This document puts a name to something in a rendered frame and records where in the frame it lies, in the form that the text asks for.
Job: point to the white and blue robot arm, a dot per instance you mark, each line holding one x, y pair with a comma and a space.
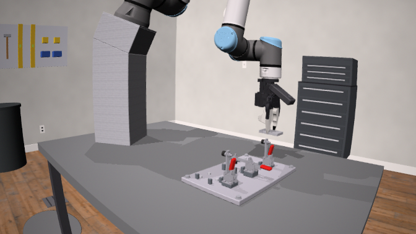
229, 38

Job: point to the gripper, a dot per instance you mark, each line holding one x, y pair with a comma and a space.
266, 98

